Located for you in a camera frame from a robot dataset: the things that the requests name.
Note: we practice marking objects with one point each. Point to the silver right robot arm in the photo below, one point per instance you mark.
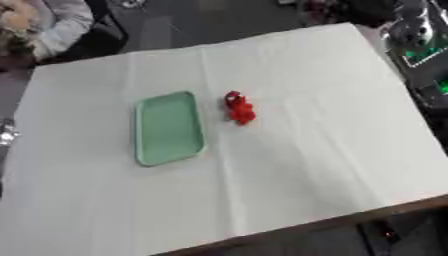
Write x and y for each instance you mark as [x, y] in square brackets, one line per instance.
[423, 56]

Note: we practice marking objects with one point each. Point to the red toy figure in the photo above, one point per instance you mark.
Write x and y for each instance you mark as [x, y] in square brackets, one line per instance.
[240, 108]

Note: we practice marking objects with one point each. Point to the green rectangular tray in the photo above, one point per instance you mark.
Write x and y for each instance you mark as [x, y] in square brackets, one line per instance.
[169, 128]

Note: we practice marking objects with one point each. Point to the black chair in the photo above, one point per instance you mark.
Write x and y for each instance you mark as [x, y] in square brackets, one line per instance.
[99, 36]

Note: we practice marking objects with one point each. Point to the person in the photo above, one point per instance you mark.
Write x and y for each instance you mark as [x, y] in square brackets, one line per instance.
[41, 28]

